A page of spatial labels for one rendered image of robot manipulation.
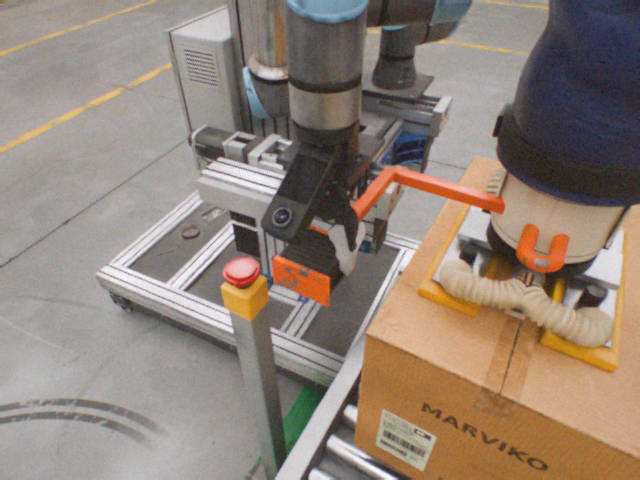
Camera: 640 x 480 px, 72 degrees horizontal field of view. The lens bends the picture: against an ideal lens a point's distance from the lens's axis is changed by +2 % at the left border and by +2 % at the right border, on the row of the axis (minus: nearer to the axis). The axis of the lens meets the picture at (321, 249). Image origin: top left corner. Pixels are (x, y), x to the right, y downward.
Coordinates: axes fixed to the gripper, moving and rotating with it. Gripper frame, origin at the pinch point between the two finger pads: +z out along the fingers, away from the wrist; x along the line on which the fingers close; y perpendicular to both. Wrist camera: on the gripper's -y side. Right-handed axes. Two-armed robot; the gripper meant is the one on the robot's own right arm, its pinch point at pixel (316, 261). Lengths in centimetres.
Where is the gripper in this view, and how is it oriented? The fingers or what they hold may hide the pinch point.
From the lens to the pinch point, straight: 59.5
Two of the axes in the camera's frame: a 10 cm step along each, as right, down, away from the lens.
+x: -8.7, -3.4, 3.6
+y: 5.0, -5.9, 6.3
